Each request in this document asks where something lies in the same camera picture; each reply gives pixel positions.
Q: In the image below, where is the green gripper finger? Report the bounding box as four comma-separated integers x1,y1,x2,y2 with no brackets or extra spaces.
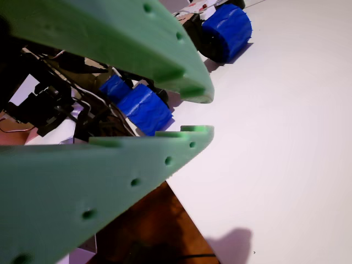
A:
0,125,215,264
0,0,215,105

